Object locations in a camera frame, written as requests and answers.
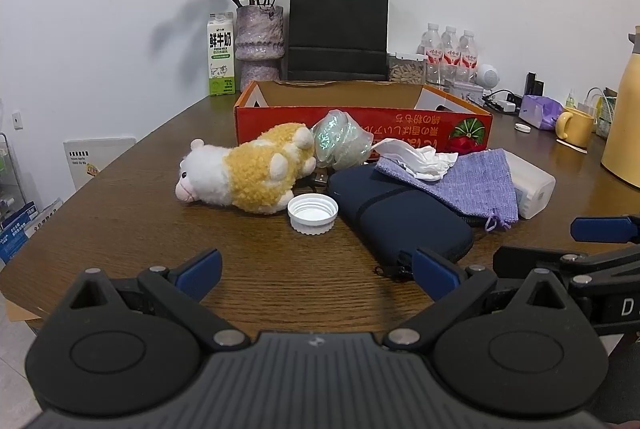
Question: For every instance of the white round camera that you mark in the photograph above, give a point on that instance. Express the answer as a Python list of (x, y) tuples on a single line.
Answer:
[(487, 76)]

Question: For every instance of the green white milk carton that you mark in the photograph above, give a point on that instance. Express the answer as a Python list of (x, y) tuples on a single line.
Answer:
[(220, 53)]

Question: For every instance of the red cardboard box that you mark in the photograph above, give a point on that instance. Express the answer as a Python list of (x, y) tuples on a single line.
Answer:
[(418, 115)]

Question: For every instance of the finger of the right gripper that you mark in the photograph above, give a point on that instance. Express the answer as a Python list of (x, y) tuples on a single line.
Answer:
[(616, 230), (610, 277)]

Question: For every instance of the water bottle right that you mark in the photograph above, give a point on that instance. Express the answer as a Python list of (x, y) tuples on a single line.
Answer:
[(467, 65)]

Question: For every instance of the white plastic container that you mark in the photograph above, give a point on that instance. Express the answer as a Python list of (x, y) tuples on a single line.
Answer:
[(533, 186)]

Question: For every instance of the yellow mug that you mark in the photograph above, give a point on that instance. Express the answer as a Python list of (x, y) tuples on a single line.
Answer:
[(574, 127)]

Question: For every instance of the blue boxes on floor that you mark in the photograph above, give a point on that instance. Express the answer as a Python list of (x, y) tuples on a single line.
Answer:
[(21, 226)]

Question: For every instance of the clear jar with seeds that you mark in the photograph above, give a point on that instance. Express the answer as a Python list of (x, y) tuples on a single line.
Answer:
[(407, 68)]

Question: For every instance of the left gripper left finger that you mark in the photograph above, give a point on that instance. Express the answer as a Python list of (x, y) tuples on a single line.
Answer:
[(117, 347)]

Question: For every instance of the water bottle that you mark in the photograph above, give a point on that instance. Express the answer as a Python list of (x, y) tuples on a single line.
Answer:
[(467, 65), (431, 45), (450, 54)]

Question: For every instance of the purple tissue pack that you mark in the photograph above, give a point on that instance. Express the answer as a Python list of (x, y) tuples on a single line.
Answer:
[(540, 112)]

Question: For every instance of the water bottle middle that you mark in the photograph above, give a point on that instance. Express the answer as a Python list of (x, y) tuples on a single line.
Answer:
[(450, 54)]

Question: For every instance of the small white round lid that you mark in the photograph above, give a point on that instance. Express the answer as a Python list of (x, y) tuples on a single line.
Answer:
[(522, 128)]

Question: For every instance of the black paper shopping bag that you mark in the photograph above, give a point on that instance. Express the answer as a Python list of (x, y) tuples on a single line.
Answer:
[(337, 40)]

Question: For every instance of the navy zippered pouch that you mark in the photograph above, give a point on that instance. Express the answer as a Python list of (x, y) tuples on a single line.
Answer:
[(394, 220)]

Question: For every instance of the water bottle left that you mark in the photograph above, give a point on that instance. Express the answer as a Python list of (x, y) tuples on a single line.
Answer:
[(431, 45)]

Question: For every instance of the white tissue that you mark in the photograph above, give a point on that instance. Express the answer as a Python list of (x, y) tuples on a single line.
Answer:
[(426, 164)]

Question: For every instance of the large white bottle cap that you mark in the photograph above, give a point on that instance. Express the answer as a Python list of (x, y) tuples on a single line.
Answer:
[(312, 213)]

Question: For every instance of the white power strip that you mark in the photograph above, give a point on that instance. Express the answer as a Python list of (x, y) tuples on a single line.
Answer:
[(502, 101)]

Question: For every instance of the purple fabric drawstring bag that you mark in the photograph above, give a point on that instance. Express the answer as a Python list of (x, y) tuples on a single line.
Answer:
[(478, 186)]

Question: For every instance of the purple ceramic vase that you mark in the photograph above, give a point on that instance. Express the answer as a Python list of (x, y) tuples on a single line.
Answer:
[(259, 43)]

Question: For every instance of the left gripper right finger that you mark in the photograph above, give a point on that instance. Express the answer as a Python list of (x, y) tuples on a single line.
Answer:
[(525, 350)]

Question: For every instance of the yellow thermos jug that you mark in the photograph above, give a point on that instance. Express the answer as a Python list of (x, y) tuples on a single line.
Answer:
[(621, 155)]

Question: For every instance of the clear plastic bag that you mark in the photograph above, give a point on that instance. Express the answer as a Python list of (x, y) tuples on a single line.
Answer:
[(340, 142)]

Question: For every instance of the white yellow plush sheep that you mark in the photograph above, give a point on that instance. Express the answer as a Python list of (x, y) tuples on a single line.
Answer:
[(257, 177)]

